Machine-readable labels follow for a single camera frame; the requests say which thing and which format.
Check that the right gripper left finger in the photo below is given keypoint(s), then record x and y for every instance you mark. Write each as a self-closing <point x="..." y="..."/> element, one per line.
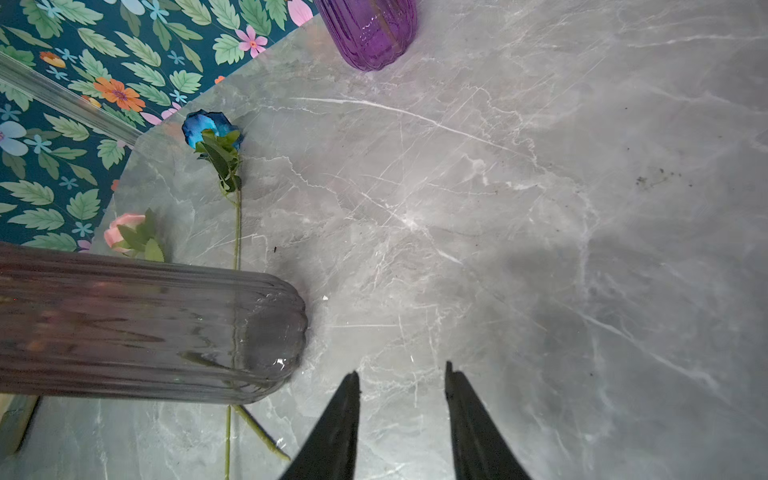
<point x="330" y="451"/>

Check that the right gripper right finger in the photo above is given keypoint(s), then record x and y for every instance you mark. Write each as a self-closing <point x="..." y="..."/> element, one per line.
<point x="479" y="450"/>

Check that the dark maroon glass vase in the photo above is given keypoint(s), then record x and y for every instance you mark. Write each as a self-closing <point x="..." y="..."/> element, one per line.
<point x="106" y="327"/>

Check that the pink small rose stem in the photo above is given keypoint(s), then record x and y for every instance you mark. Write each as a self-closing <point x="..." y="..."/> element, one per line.
<point x="134" y="235"/>

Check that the blue rose flower stem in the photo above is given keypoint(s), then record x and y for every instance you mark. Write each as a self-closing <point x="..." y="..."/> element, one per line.
<point x="193" y="127"/>

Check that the purple glass vase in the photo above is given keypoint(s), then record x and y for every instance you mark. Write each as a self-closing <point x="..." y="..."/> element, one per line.
<point x="370" y="34"/>

